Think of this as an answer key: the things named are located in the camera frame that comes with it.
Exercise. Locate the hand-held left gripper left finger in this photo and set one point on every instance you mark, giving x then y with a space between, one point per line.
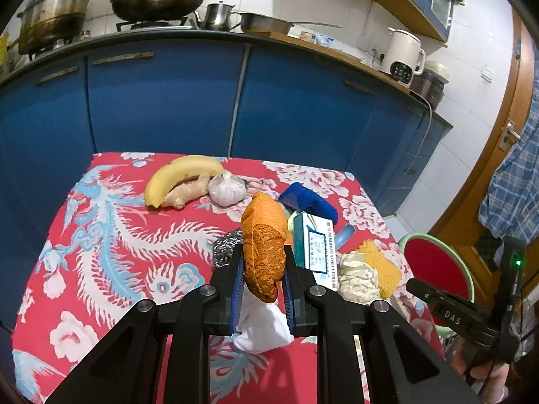
238 294

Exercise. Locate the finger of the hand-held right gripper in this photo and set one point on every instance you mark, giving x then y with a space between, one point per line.
446 309

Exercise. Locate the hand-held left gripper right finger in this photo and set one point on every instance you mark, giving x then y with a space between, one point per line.
288 303

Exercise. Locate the steel wool scourer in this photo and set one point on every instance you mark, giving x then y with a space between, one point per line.
225 246

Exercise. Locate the red bucket with green rim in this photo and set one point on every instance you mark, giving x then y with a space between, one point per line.
433 261

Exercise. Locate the orange and white sock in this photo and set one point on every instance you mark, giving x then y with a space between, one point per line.
263 240

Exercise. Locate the teal and white carton box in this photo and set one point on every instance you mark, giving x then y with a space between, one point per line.
316 244

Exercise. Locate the white tissue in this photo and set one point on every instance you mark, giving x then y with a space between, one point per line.
358 277

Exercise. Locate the yellow waffle sponge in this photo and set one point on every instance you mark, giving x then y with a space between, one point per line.
381 267

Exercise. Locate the light blue plastic item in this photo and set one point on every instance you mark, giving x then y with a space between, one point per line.
347 235

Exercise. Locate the person's right hand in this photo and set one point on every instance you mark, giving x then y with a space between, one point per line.
490 381

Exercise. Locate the blue plaid shirt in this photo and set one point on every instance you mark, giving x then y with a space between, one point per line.
513 193

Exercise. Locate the white garlic bulb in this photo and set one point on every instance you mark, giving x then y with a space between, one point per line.
225 191

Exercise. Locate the blue cloth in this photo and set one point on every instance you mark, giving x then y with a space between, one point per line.
307 200

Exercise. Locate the ginger root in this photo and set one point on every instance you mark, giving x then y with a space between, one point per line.
185 191

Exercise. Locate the wooden door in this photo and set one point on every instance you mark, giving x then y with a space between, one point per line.
484 168

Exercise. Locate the red floral printed tablecloth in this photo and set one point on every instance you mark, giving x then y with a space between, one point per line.
105 261

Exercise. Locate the yellow banana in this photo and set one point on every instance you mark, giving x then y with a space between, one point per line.
168 174

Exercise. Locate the blue kitchen base cabinet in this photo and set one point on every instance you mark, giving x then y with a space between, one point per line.
168 101

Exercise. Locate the dark rice cooker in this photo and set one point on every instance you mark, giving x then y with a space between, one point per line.
429 86

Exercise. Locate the white electric jug appliance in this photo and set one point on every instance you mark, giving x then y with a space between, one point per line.
402 57

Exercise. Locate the small white blue packet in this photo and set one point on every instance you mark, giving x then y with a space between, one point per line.
313 37

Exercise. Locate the small steel kettle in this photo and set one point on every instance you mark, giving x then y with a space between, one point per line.
219 17

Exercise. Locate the gas stove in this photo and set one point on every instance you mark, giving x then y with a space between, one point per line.
151 24

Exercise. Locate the dark wok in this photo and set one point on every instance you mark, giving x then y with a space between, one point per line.
164 0

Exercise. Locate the large steel pot with lid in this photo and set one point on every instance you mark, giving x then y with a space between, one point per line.
54 12

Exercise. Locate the white wall socket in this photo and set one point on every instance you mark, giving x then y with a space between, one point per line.
487 74

